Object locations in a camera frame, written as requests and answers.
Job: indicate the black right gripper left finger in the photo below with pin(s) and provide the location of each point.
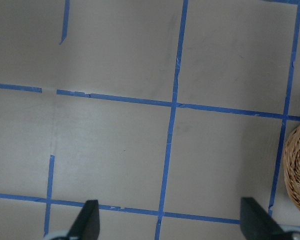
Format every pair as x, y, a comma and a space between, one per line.
87, 224

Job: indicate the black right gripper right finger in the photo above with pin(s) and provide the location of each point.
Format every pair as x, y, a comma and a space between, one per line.
256, 223

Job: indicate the woven wicker basket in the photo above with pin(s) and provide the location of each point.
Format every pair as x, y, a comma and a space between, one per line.
291, 166

